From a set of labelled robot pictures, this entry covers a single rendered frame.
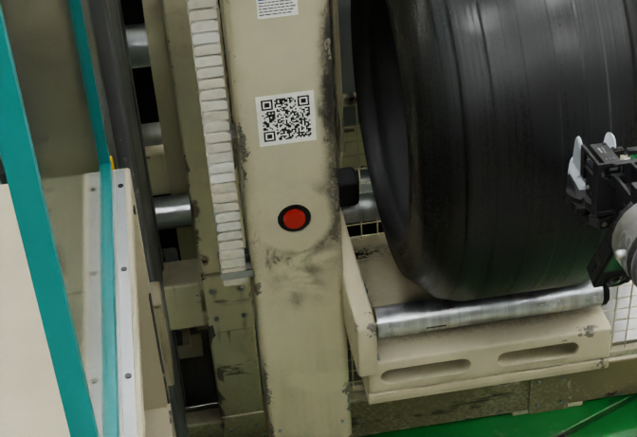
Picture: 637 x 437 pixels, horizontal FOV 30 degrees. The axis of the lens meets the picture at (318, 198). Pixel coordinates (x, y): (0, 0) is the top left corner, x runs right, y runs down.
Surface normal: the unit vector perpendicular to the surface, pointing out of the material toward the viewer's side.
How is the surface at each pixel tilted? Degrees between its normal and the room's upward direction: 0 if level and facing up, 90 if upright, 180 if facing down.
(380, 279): 0
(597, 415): 0
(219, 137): 90
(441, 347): 0
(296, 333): 90
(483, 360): 90
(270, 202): 90
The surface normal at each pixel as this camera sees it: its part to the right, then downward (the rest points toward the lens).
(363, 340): 0.16, 0.56
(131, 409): -0.05, -0.82
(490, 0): 0.06, -0.26
